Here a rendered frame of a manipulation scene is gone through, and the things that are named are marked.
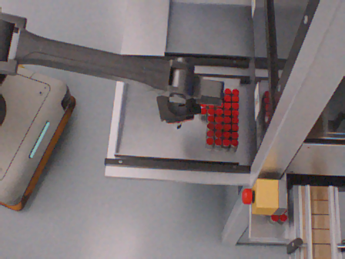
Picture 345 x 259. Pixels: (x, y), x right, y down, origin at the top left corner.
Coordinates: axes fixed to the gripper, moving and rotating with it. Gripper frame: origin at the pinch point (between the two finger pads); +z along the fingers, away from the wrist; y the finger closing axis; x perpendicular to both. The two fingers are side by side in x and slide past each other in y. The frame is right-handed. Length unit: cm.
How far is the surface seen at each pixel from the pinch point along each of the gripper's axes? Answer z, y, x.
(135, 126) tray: 10.7, -11.0, 5.0
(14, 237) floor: 100, -76, -1
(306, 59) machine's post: -51, 16, -16
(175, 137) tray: 10.4, -0.8, -0.7
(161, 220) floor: 99, -7, -6
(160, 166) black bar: 8.4, -6.5, -8.9
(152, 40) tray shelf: 11.7, -1.2, 33.6
